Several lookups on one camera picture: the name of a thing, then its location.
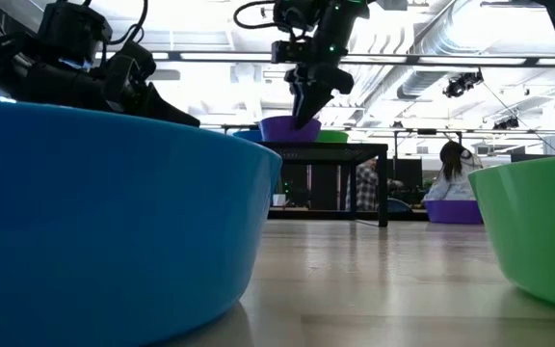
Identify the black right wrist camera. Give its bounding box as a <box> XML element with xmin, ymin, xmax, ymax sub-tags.
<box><xmin>271</xmin><ymin>40</ymin><xmax>318</xmax><ymax>65</ymax></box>

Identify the green plastic mini bowl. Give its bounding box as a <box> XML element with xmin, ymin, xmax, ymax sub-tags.
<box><xmin>315</xmin><ymin>129</ymin><xmax>350</xmax><ymax>144</ymax></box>
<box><xmin>467</xmin><ymin>153</ymin><xmax>555</xmax><ymax>315</ymax></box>

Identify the person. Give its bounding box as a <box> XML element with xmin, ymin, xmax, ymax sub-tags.
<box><xmin>354</xmin><ymin>158</ymin><xmax>380</xmax><ymax>212</ymax></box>
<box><xmin>423</xmin><ymin>139</ymin><xmax>484</xmax><ymax>203</ymax></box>

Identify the silver ventilation duct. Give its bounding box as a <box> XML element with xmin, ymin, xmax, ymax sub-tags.
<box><xmin>396</xmin><ymin>18</ymin><xmax>500</xmax><ymax>100</ymax></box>

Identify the purple plastic mini bowl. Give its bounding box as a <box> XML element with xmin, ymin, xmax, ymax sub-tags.
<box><xmin>258</xmin><ymin>115</ymin><xmax>323</xmax><ymax>144</ymax></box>
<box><xmin>424</xmin><ymin>200</ymin><xmax>485</xmax><ymax>226</ymax></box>

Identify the dark blue chair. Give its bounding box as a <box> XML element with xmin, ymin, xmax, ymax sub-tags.
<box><xmin>386</xmin><ymin>197</ymin><xmax>414</xmax><ymax>214</ymax></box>

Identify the black perforated metal rack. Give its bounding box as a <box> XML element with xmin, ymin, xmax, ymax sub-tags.
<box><xmin>257</xmin><ymin>141</ymin><xmax>389</xmax><ymax>228</ymax></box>

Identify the black ceiling spotlight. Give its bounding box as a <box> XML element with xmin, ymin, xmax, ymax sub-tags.
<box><xmin>442</xmin><ymin>69</ymin><xmax>485</xmax><ymax>99</ymax></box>
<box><xmin>492</xmin><ymin>116</ymin><xmax>520</xmax><ymax>131</ymax></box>

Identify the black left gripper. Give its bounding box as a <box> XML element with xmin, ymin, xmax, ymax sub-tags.
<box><xmin>101</xmin><ymin>41</ymin><xmax>201</xmax><ymax>129</ymax></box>

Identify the blue plastic mini bowl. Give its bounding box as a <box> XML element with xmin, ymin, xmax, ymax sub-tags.
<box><xmin>232</xmin><ymin>129</ymin><xmax>264</xmax><ymax>144</ymax></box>
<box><xmin>0</xmin><ymin>99</ymin><xmax>283</xmax><ymax>347</ymax></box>

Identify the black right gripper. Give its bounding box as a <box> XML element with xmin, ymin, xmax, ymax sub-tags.
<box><xmin>284</xmin><ymin>62</ymin><xmax>355</xmax><ymax>130</ymax></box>

